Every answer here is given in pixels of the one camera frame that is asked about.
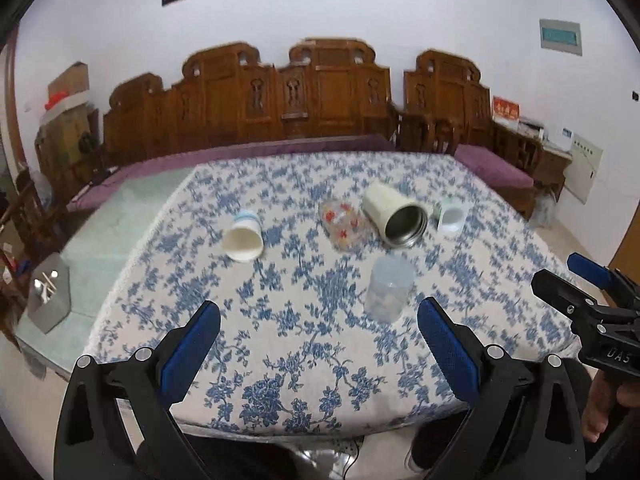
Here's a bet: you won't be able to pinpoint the translucent blue plastic cup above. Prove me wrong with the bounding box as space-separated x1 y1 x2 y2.
364 255 414 324

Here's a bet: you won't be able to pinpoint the small clear green cup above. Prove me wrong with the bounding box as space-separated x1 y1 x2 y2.
435 197 469 235

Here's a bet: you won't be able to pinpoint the white blue paper cup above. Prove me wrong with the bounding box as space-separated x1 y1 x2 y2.
221 210 264 263

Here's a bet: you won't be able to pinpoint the glass cup red pattern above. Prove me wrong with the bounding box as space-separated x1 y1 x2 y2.
318 198 372 252

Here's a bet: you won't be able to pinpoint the person right hand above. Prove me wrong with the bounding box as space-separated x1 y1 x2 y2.
582 370 639 442

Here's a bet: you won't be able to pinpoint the wooden side table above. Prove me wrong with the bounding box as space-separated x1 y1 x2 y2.
492 122 572 200

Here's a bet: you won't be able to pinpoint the grey metal box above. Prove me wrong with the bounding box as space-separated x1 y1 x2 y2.
26 252 72 334

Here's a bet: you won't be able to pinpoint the white box on table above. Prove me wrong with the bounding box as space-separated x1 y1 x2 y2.
548 128 574 152

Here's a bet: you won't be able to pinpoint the purple armchair cushion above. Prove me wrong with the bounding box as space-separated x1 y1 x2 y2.
454 144 534 188

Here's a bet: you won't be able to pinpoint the cream steel tumbler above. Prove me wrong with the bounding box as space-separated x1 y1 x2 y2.
362 181 428 248

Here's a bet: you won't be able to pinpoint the red gift box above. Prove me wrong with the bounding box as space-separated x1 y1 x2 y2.
491 96 520 122

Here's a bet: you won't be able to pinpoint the carved wooden armchair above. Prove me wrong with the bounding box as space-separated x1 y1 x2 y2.
396 49 536 219

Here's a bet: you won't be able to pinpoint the purple sofa cushion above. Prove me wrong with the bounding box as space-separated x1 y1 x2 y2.
67 133 396 214

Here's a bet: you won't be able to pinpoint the blue floral tablecloth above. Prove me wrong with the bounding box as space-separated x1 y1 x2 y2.
85 152 579 437

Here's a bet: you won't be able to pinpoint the stacked cardboard boxes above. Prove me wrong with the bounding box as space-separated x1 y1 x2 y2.
35 62 100 202

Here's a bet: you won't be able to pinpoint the carved wooden sofa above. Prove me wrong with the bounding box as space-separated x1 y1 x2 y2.
67 37 461 214

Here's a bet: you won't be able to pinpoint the wall electrical panel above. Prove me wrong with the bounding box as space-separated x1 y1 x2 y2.
539 18 582 56

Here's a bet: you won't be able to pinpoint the glass door wooden frame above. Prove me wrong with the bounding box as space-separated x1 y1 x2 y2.
1 25 28 203

